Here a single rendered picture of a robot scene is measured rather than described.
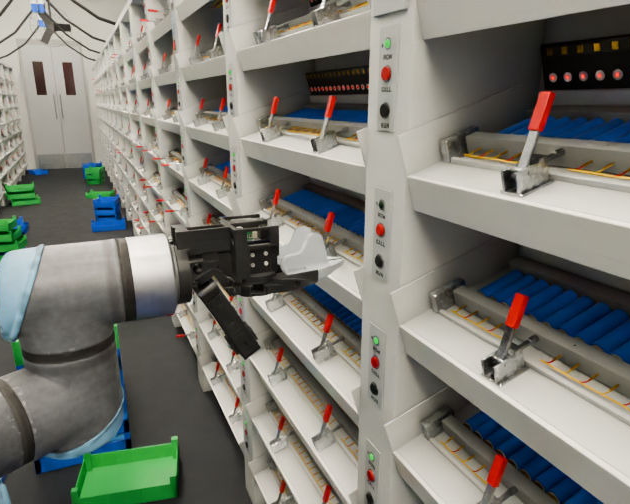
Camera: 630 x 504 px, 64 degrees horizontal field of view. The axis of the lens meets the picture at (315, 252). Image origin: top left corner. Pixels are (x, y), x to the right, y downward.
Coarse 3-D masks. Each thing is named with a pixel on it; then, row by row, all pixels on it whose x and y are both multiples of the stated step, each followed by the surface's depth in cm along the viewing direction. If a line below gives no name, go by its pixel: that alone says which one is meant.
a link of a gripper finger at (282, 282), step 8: (304, 272) 60; (312, 272) 61; (272, 280) 58; (280, 280) 58; (288, 280) 58; (296, 280) 59; (304, 280) 59; (312, 280) 60; (256, 288) 59; (264, 288) 58; (272, 288) 58; (280, 288) 58; (288, 288) 58; (296, 288) 59
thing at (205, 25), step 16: (176, 16) 172; (192, 16) 174; (208, 16) 176; (192, 32) 176; (208, 32) 178; (176, 80) 186; (192, 80) 180; (208, 80) 182; (224, 80) 184; (192, 96) 181; (208, 96) 183; (192, 144) 186; (208, 144) 188; (192, 160) 187; (192, 192) 190; (192, 208) 192; (208, 208) 194; (208, 384) 214
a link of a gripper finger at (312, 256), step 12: (312, 240) 61; (300, 252) 60; (312, 252) 61; (324, 252) 62; (288, 264) 60; (300, 264) 61; (312, 264) 61; (324, 264) 62; (336, 264) 63; (324, 276) 62
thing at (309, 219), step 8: (272, 200) 125; (280, 200) 123; (280, 208) 121; (288, 208) 115; (296, 208) 114; (296, 216) 112; (304, 216) 107; (312, 216) 106; (296, 224) 109; (304, 224) 107; (312, 224) 105; (320, 224) 100; (320, 232) 102; (336, 232) 94; (344, 232) 93; (336, 240) 94; (352, 240) 89; (360, 240) 88; (352, 248) 89; (360, 248) 87; (360, 256) 85
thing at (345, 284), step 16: (304, 176) 131; (256, 192) 127; (272, 192) 128; (288, 192) 130; (352, 192) 109; (240, 208) 126; (256, 208) 128; (288, 240) 104; (352, 256) 89; (336, 272) 85; (352, 272) 83; (336, 288) 83; (352, 288) 78; (352, 304) 79
